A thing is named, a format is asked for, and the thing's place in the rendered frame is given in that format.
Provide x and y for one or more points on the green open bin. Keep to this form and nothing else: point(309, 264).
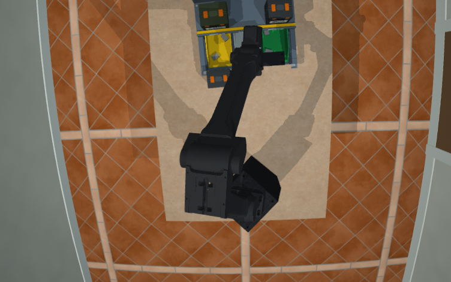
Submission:
point(277, 40)

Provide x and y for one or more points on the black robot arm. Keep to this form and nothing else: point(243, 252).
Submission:
point(215, 154)

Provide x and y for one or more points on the grey bin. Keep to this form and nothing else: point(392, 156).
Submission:
point(238, 39)

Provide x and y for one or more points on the black tool case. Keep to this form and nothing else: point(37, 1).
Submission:
point(217, 78)

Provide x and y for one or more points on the dark grey tool case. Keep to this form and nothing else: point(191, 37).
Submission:
point(278, 11)

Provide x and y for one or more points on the yellow open bin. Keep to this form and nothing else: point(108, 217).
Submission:
point(215, 44)

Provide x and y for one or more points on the dark green hard case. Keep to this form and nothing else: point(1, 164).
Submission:
point(213, 15)

